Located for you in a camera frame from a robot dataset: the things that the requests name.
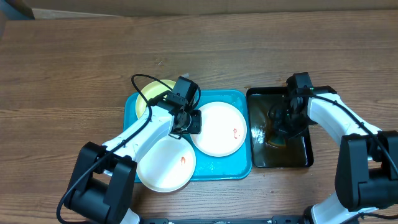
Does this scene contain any green yellow sponge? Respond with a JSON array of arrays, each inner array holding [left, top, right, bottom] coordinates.
[[267, 133, 287, 147]]

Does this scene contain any pink plate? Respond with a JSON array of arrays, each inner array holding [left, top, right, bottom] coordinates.
[[191, 101, 248, 157]]

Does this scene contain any yellow plate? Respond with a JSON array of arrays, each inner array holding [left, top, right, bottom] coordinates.
[[136, 80, 176, 118]]

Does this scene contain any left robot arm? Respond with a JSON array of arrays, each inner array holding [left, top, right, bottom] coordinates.
[[56, 91, 201, 223]]

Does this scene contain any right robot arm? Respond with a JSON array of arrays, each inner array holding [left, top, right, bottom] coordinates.
[[268, 86, 397, 223]]

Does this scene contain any black water tray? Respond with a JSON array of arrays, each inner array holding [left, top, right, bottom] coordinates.
[[246, 87, 314, 168]]

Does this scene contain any blue plastic tray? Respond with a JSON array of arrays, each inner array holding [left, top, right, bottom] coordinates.
[[123, 89, 253, 183]]

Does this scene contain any white plate with stain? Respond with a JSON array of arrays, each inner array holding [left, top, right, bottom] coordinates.
[[137, 136, 196, 193]]

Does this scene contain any cardboard board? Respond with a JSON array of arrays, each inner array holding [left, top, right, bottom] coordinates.
[[24, 0, 397, 16]]

